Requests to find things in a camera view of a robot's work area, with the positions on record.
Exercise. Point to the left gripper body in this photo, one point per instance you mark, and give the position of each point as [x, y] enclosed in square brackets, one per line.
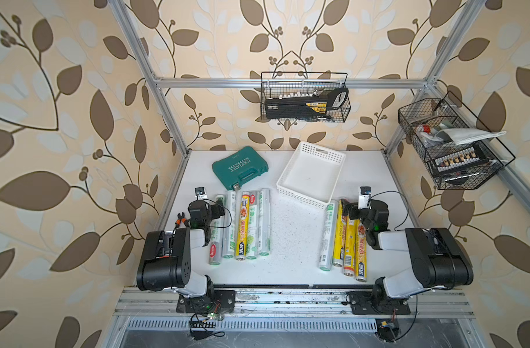
[195, 206]

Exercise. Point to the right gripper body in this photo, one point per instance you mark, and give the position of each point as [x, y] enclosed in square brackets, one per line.
[365, 209]

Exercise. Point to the yellow wrap roll chef label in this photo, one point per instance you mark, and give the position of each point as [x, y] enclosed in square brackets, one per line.
[340, 234]

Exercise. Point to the white green wrap roll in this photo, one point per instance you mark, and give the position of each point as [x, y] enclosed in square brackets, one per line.
[327, 240]

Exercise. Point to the white plastic perforated basket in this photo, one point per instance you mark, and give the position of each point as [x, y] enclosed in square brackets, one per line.
[311, 175]

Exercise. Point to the clear green label wrap roll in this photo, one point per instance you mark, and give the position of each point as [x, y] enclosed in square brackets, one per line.
[265, 228]

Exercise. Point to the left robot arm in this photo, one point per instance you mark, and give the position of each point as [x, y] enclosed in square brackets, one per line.
[165, 263]

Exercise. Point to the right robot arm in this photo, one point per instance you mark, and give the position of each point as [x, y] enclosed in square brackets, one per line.
[437, 261]

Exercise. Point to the grape print wrap roll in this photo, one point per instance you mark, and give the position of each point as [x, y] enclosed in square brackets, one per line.
[217, 226]

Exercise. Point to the yellow wrap roll rightmost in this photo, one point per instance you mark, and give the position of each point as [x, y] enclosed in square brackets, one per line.
[361, 250]

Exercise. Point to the yellow PE wrap roll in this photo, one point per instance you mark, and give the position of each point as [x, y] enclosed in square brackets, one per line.
[349, 261]

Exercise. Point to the white text wrap roll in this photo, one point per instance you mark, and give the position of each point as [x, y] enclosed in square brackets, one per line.
[229, 237]

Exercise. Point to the yellow wrap roll left group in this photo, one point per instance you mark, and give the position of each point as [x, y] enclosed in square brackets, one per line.
[243, 226]

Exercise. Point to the green plastic tool case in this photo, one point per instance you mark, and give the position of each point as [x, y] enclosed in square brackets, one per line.
[243, 166]

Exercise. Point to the socket bit set tray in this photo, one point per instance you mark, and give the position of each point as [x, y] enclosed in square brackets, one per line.
[461, 160]

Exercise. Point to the black yellow hand saw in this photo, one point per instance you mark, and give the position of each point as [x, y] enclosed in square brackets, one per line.
[330, 105]

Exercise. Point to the orange handled pliers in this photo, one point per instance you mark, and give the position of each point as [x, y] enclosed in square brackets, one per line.
[181, 221]

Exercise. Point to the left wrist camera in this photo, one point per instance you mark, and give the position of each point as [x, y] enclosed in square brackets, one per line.
[200, 193]

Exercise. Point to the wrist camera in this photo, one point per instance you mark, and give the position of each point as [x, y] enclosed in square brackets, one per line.
[364, 197]
[200, 193]

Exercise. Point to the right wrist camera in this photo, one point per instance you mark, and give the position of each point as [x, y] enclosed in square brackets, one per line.
[364, 197]

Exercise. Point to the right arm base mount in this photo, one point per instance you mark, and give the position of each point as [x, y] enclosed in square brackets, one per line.
[365, 303]

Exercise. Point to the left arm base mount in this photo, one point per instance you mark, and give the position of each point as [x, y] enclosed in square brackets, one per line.
[216, 301]

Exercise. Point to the black wire basket right wall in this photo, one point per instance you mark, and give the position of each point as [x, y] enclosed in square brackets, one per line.
[422, 119]

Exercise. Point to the black wire basket wall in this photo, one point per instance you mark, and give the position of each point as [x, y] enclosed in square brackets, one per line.
[273, 83]
[422, 119]

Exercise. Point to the black wire basket back wall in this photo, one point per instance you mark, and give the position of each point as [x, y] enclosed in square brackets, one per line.
[273, 83]

